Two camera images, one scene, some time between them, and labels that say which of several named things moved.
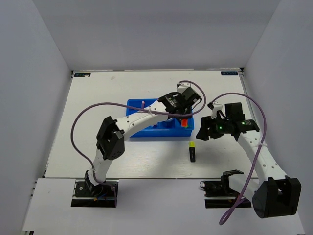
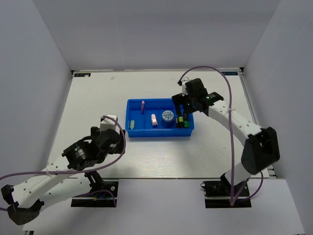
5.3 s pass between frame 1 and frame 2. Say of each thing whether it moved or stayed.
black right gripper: moved
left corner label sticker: stayed
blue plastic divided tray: stayed
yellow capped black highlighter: moved
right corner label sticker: stayed
